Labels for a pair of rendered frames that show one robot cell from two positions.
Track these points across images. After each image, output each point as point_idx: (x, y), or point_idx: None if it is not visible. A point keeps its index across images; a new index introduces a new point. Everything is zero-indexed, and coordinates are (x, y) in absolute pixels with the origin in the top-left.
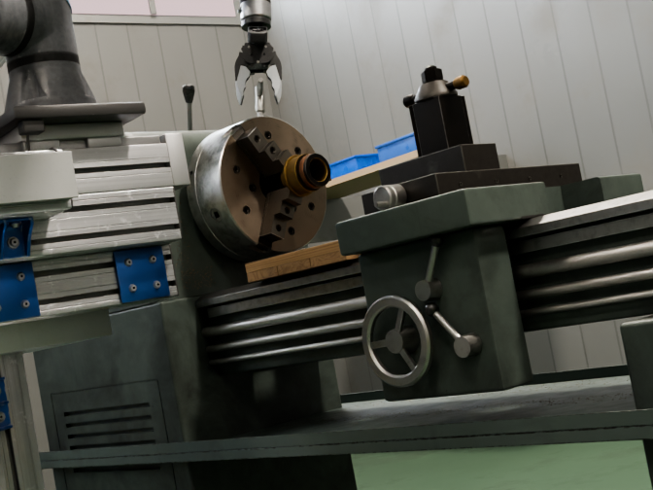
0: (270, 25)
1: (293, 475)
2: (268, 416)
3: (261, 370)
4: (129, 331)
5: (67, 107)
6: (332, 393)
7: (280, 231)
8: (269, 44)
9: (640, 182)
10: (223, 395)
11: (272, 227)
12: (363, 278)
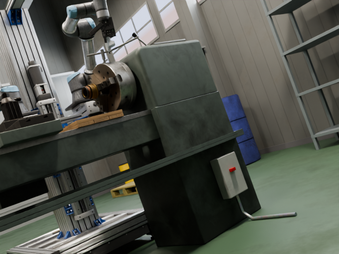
0: (102, 19)
1: (161, 182)
2: (149, 162)
3: (144, 145)
4: None
5: (2, 122)
6: (168, 152)
7: (101, 110)
8: (101, 29)
9: (0, 137)
10: (135, 154)
11: (99, 109)
12: None
